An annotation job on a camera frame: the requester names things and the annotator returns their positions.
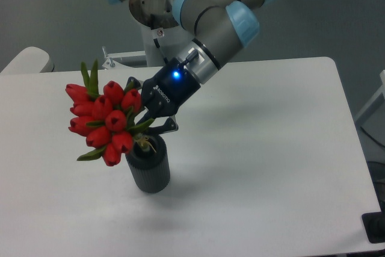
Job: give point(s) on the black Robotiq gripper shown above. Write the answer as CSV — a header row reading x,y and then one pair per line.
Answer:
x,y
162,95

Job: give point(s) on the red tulip bouquet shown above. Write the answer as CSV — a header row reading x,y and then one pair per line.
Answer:
x,y
106,119

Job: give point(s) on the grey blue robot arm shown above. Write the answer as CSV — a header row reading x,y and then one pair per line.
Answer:
x,y
190,41

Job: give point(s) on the dark grey ribbed vase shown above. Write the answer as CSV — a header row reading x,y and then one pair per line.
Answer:
x,y
150,170

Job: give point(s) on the white chair armrest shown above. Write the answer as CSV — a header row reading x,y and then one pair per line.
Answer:
x,y
28,61

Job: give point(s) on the black box at table edge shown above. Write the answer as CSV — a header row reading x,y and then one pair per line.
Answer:
x,y
374,226

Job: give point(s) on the white metal base frame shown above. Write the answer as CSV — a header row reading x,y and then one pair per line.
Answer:
x,y
126,58

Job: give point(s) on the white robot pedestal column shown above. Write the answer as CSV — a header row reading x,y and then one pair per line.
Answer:
x,y
158,26

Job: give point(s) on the white furniture frame right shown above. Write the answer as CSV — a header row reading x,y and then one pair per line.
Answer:
x,y
373,104

